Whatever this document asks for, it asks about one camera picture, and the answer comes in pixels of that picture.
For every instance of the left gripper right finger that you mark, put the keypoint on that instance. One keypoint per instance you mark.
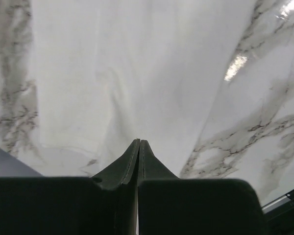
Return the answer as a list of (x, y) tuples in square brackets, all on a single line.
[(168, 205)]

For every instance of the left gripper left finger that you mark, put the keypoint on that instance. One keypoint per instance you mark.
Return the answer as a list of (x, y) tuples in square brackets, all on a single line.
[(104, 204)]

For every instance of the white printed t shirt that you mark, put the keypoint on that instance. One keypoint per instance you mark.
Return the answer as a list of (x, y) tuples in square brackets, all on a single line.
[(111, 71)]

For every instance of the aluminium rail frame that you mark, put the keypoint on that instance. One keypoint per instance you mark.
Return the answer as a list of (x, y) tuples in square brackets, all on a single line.
[(280, 215)]

